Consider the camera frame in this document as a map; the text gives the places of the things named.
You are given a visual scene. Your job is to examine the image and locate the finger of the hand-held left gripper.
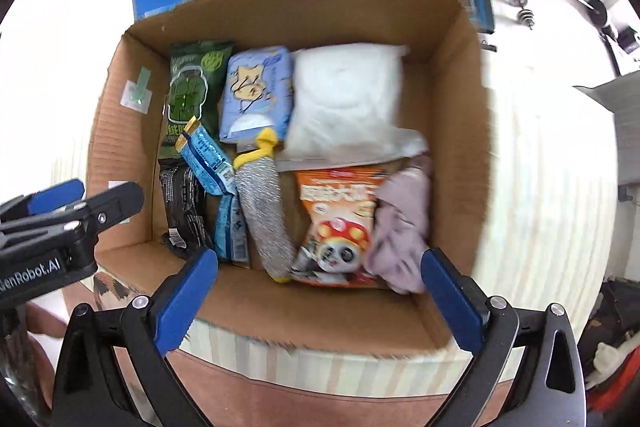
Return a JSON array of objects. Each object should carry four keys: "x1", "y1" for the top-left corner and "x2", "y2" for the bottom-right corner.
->
[
  {"x1": 0, "y1": 178, "x2": 86, "y2": 223},
  {"x1": 65, "y1": 182, "x2": 146, "y2": 238}
]

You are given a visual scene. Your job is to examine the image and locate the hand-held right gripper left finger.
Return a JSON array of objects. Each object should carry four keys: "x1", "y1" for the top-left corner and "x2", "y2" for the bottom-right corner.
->
[{"x1": 51, "y1": 247, "x2": 219, "y2": 427}]

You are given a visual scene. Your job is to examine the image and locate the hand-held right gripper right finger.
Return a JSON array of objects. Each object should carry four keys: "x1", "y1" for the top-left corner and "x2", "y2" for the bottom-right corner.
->
[{"x1": 421, "y1": 248, "x2": 587, "y2": 427}]

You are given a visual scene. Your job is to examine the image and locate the black snack packet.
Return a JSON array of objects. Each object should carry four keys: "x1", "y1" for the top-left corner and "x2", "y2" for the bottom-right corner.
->
[{"x1": 158, "y1": 157, "x2": 218, "y2": 260}]

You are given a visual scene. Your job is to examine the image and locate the blue snack packet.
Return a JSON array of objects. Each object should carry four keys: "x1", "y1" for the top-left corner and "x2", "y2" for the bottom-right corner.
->
[
  {"x1": 214, "y1": 193, "x2": 251, "y2": 267},
  {"x1": 179, "y1": 117, "x2": 237, "y2": 196}
]

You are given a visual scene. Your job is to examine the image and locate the pink cloth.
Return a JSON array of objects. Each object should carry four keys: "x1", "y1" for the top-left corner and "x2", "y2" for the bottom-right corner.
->
[{"x1": 364, "y1": 155, "x2": 435, "y2": 297}]

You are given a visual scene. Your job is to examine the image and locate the steel mesh scrubber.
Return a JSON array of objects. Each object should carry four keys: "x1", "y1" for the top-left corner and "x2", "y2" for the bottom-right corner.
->
[{"x1": 233, "y1": 129, "x2": 297, "y2": 284}]

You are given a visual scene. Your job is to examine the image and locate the green snack packet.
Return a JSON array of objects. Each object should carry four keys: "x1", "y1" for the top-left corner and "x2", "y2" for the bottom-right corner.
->
[{"x1": 160, "y1": 39, "x2": 235, "y2": 160}]

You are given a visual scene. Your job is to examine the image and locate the orange panda snack packet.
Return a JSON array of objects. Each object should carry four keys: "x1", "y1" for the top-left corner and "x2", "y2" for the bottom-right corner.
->
[{"x1": 290, "y1": 167, "x2": 391, "y2": 289}]

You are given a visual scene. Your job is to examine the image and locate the light blue tissue packet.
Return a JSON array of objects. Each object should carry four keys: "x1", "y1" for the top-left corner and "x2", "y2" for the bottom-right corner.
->
[{"x1": 218, "y1": 46, "x2": 294, "y2": 145}]

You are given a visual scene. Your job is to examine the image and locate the cardboard box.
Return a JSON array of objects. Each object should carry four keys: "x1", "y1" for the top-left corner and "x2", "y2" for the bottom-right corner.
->
[{"x1": 86, "y1": 0, "x2": 493, "y2": 353}]

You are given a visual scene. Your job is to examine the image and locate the white plastic bag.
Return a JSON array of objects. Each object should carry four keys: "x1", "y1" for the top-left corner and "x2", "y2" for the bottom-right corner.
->
[{"x1": 277, "y1": 43, "x2": 430, "y2": 168}]

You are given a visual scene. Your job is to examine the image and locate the person's left forearm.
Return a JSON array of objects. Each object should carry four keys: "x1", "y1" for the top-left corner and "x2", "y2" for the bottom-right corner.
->
[{"x1": 0, "y1": 307, "x2": 53, "y2": 427}]

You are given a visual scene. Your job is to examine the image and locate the cat print mat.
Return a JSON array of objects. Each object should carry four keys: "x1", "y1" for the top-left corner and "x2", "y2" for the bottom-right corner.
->
[{"x1": 94, "y1": 272, "x2": 151, "y2": 313}]

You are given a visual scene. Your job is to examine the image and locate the pink tablecloth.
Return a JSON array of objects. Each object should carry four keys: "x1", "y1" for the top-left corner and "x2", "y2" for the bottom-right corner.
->
[{"x1": 25, "y1": 299, "x2": 518, "y2": 427}]

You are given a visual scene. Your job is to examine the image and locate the black bag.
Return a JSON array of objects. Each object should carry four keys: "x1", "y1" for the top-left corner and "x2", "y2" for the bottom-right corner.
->
[{"x1": 582, "y1": 277, "x2": 640, "y2": 343}]

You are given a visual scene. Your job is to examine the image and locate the grey chair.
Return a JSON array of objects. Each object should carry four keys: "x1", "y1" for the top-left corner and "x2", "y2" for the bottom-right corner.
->
[{"x1": 575, "y1": 77, "x2": 640, "y2": 208}]

